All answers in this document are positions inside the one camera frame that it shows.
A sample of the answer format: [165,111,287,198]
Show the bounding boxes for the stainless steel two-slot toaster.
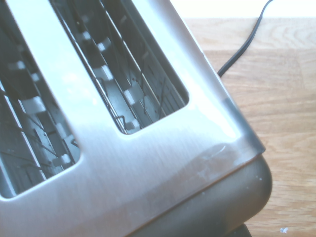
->
[0,0,273,237]

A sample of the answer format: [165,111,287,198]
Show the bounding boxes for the black toaster power cable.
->
[217,0,274,77]

